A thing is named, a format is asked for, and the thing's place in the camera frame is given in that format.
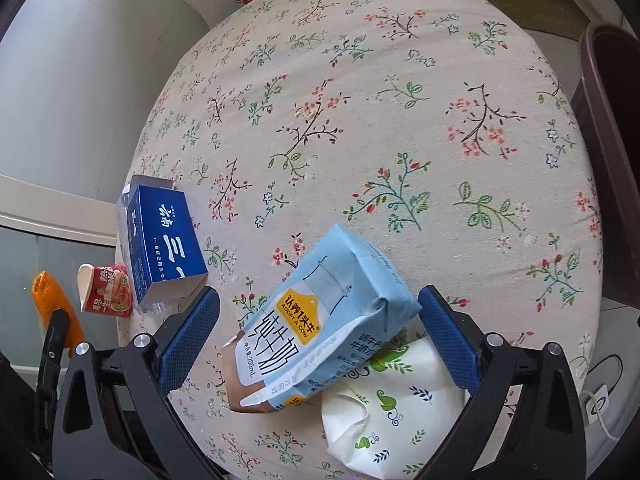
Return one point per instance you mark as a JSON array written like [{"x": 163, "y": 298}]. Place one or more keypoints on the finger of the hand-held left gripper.
[{"x": 54, "y": 340}]

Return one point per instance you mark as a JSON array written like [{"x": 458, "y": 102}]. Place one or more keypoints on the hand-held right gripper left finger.
[{"x": 187, "y": 342}]

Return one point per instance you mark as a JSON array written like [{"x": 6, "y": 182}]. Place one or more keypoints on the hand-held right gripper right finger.
[{"x": 447, "y": 340}]

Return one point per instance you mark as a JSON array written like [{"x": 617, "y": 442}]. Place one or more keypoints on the orange peel piece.
[{"x": 50, "y": 292}]

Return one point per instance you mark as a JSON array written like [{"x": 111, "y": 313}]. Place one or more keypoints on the light blue milk carton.
[{"x": 325, "y": 310}]

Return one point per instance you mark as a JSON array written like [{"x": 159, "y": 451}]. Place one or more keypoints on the brown trash bin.
[{"x": 615, "y": 160}]

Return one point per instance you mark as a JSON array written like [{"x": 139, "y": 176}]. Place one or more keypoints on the crushed clear plastic bottle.
[{"x": 152, "y": 306}]

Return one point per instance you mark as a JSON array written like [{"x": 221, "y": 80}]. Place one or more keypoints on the red instant noodle cup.
[{"x": 107, "y": 292}]

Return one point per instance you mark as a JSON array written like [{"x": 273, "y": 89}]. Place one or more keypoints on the frosted glass sliding door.
[{"x": 20, "y": 265}]

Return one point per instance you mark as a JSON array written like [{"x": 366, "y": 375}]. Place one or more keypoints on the white paper bag green print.
[{"x": 395, "y": 420}]

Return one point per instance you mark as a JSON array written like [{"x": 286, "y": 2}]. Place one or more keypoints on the blue cardboard box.
[{"x": 165, "y": 245}]

